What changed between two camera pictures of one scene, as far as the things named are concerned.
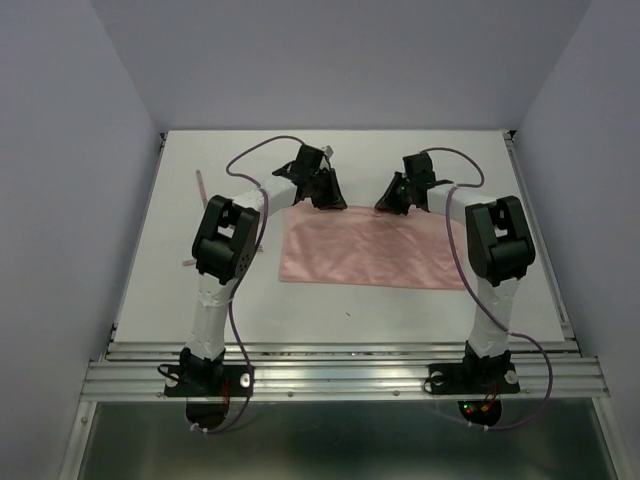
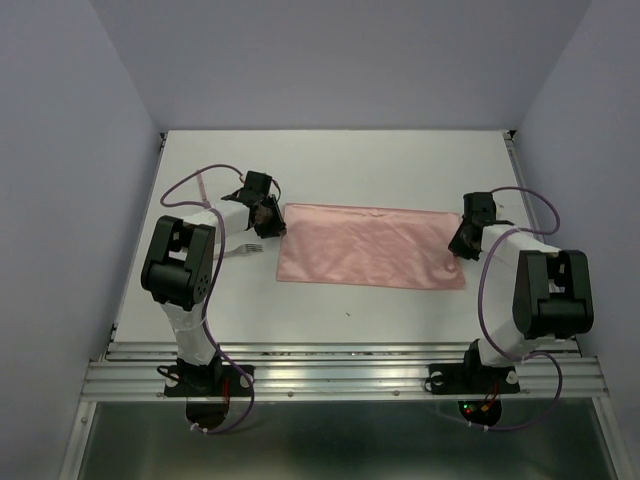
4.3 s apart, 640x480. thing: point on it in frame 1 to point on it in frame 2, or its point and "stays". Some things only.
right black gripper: [387, 202] to [459, 250]
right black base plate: [458, 378] stays
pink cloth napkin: [365, 246] stays
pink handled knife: [202, 190] stays
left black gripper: [333, 200] to [277, 226]
